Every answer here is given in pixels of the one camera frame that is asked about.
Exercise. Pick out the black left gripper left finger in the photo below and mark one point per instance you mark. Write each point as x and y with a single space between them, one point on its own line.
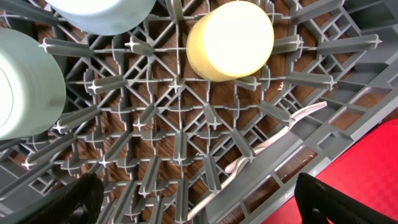
77 202

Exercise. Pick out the white plastic fork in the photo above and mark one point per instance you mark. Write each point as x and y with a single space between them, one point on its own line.
297 116

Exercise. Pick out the yellow plastic cup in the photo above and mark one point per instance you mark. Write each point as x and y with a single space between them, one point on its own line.
233 41

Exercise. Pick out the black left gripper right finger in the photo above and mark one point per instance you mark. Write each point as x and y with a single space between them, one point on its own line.
320 203

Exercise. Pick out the white plastic spoon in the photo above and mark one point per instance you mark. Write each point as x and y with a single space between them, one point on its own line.
237 164

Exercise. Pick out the red plastic tray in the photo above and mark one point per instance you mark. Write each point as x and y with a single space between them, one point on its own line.
367 172

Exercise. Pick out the mint green bowl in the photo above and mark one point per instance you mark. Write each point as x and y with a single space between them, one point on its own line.
33 91

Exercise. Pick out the light blue bowl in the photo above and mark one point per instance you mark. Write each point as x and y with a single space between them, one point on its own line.
103 17

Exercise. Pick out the grey dishwasher rack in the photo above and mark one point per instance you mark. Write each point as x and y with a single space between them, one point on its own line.
159 136

